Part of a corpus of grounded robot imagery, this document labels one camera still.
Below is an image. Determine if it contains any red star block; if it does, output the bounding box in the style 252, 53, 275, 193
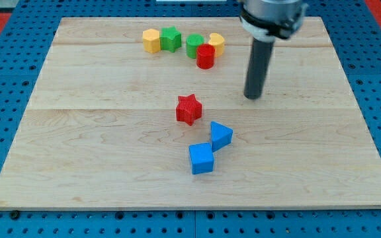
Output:
175, 94, 202, 126

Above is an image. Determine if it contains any green star block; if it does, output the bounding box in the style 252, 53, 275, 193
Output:
160, 26, 182, 53

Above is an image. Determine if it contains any blue triangle block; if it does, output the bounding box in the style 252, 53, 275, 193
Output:
210, 121, 233, 152

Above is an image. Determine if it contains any blue cube block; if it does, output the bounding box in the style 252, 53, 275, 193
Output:
189, 143, 214, 175

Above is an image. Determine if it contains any wooden board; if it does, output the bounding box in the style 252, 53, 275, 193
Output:
0, 17, 381, 211

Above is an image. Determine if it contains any red cylinder block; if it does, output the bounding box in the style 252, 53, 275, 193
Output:
196, 44, 215, 69

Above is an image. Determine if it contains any green cylinder block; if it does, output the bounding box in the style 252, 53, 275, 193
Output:
186, 34, 204, 59

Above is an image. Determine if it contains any yellow crescent block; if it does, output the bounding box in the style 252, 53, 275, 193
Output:
208, 32, 225, 58

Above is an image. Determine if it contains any yellow hexagon block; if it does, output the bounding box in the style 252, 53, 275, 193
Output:
142, 28, 161, 54

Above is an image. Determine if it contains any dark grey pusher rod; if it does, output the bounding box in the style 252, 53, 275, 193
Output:
243, 38, 274, 100

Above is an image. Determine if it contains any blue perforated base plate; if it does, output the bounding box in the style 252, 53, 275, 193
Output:
0, 1, 381, 237

